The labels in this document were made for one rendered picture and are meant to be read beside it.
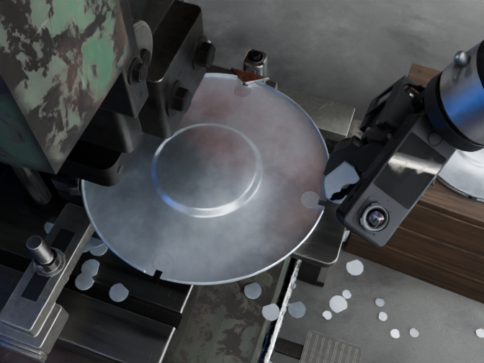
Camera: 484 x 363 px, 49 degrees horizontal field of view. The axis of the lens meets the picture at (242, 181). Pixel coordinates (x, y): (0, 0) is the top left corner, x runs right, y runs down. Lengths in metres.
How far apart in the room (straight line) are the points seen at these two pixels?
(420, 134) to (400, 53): 1.48
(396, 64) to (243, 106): 1.25
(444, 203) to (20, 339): 0.85
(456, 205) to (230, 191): 0.67
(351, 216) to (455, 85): 0.13
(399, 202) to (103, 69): 0.26
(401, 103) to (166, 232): 0.28
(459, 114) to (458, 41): 1.61
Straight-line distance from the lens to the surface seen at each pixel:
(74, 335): 0.65
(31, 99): 0.27
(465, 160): 1.23
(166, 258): 0.57
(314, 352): 1.19
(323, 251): 0.58
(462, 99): 0.42
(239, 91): 0.69
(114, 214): 0.61
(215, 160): 0.62
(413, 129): 0.45
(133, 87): 0.39
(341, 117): 0.86
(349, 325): 1.39
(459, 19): 2.12
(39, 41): 0.26
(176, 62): 0.47
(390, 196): 0.45
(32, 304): 0.62
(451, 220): 1.20
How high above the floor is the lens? 1.30
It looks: 59 degrees down
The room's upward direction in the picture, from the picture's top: 1 degrees clockwise
